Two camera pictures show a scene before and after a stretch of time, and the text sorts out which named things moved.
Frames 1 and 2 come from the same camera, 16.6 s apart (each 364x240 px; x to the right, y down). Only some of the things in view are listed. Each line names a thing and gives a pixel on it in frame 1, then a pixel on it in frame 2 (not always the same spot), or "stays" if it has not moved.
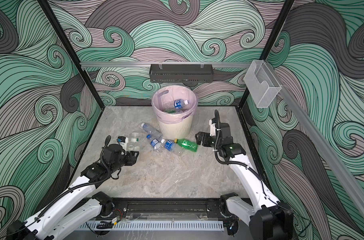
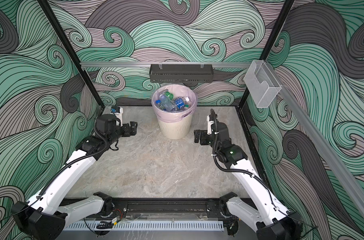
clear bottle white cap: [152, 131] -> [167, 103]
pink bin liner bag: [164, 97] stays
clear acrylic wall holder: [262, 83] stays
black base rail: [168, 209] stays
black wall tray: [170, 73] stays
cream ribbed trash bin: [179, 131] stays
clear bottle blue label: [171, 146] -> [180, 103]
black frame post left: [56, 25] stays
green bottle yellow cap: [187, 144] -> [169, 95]
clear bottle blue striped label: [155, 143] -> [160, 105]
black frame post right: [270, 43] stays
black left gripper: [131, 157] -> [127, 133]
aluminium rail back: [164, 64] stays
